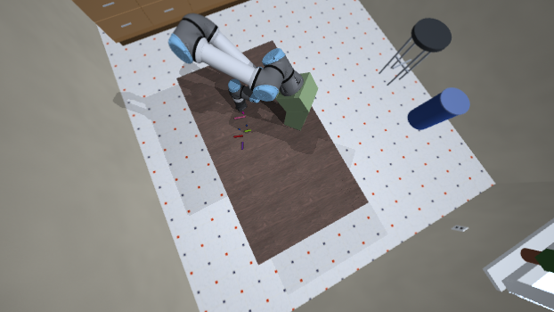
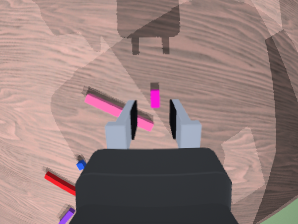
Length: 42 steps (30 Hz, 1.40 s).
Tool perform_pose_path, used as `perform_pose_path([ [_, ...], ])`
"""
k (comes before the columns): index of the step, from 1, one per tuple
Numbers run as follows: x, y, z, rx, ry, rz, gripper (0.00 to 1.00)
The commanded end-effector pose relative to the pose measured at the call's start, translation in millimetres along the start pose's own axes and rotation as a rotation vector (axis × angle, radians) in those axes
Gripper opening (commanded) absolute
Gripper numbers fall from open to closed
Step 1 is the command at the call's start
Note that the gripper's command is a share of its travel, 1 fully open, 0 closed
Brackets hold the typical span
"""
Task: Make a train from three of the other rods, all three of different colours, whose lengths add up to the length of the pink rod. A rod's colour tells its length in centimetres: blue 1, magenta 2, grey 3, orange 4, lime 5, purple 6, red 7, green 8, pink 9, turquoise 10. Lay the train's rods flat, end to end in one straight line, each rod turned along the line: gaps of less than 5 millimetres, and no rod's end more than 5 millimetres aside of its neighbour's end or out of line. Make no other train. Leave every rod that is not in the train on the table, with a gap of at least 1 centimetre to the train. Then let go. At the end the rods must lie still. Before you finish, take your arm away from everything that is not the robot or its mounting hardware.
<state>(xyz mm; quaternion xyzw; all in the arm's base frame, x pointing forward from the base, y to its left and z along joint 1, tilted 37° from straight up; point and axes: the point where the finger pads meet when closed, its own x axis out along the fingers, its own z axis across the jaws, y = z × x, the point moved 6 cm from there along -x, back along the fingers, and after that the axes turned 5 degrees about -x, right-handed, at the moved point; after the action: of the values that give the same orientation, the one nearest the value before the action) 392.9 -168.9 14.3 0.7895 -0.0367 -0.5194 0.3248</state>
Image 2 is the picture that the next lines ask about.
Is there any small blue block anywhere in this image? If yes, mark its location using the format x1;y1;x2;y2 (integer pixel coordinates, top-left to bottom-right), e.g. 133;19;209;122
76;160;86;170

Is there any pink rod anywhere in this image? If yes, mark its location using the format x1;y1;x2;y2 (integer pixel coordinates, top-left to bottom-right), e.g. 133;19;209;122
85;93;154;131

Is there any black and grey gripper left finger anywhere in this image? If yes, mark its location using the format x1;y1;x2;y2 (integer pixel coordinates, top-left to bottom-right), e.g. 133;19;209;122
105;100;138;149

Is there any magenta rod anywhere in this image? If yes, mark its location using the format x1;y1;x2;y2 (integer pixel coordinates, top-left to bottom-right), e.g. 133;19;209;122
151;90;160;108

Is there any purple rod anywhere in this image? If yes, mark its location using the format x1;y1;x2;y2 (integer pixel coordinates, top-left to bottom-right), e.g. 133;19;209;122
59;208;75;224

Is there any red rod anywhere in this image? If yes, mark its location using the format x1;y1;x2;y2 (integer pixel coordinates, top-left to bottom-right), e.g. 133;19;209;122
45;171;75;196

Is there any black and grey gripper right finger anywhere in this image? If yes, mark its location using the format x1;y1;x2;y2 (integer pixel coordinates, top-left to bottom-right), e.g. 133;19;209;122
169;99;202;148

